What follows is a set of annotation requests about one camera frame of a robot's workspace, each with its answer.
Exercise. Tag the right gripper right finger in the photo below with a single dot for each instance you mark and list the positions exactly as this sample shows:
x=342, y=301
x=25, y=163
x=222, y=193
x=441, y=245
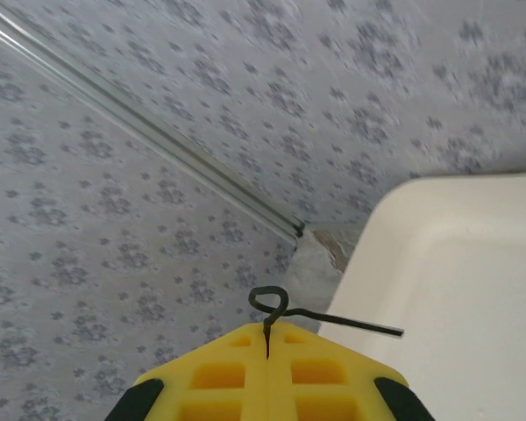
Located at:
x=329, y=377

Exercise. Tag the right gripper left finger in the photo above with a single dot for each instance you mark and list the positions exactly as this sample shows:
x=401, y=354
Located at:
x=210, y=377

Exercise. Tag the white rectangular plastic tray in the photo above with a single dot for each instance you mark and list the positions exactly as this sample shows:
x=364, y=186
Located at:
x=442, y=307

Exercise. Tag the aluminium frame post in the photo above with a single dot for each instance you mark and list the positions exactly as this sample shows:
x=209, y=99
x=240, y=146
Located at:
x=158, y=131

